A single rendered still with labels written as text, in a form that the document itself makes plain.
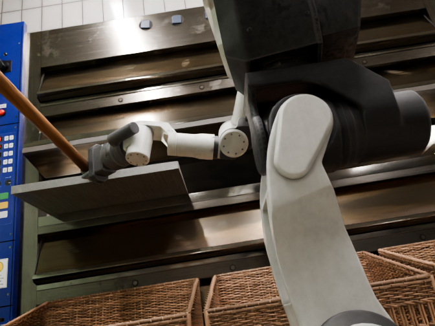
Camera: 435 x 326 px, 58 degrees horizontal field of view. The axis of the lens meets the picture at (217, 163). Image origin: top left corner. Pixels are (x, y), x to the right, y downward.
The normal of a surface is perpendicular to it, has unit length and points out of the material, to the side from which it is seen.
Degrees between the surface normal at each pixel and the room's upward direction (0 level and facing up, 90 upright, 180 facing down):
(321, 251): 90
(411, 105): 85
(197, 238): 70
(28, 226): 90
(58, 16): 90
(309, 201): 114
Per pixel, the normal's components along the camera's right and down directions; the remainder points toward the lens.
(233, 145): 0.01, 0.30
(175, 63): -0.10, -0.66
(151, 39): -0.05, -0.36
